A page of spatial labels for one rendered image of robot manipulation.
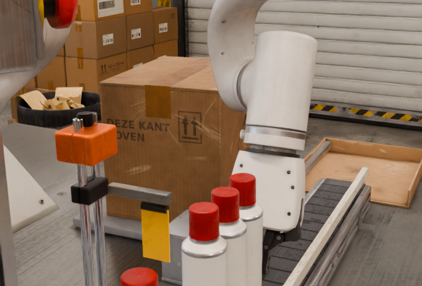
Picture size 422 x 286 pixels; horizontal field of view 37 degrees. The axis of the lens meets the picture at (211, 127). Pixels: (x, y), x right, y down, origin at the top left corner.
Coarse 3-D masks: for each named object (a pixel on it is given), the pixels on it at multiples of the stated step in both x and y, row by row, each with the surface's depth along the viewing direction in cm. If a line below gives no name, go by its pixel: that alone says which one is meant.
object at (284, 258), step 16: (320, 192) 127; (336, 192) 127; (304, 208) 119; (320, 208) 119; (304, 224) 112; (320, 224) 112; (304, 240) 106; (272, 256) 101; (288, 256) 101; (320, 256) 101; (272, 272) 96; (288, 272) 96
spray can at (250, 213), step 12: (240, 180) 76; (252, 180) 77; (240, 192) 76; (252, 192) 77; (240, 204) 77; (252, 204) 77; (240, 216) 77; (252, 216) 77; (252, 228) 77; (252, 240) 77; (252, 252) 78; (252, 264) 78; (252, 276) 79
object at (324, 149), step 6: (324, 144) 131; (330, 144) 132; (318, 150) 127; (324, 150) 127; (312, 156) 123; (318, 156) 124; (306, 162) 120; (312, 162) 120; (306, 168) 116; (306, 174) 117
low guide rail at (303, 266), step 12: (360, 180) 124; (348, 192) 117; (348, 204) 115; (336, 216) 107; (324, 228) 102; (324, 240) 100; (312, 252) 95; (300, 264) 91; (312, 264) 95; (300, 276) 89
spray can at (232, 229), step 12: (216, 192) 73; (228, 192) 73; (216, 204) 72; (228, 204) 72; (228, 216) 72; (228, 228) 72; (240, 228) 73; (228, 240) 72; (240, 240) 73; (228, 252) 72; (240, 252) 73; (228, 264) 73; (240, 264) 74; (228, 276) 73; (240, 276) 74
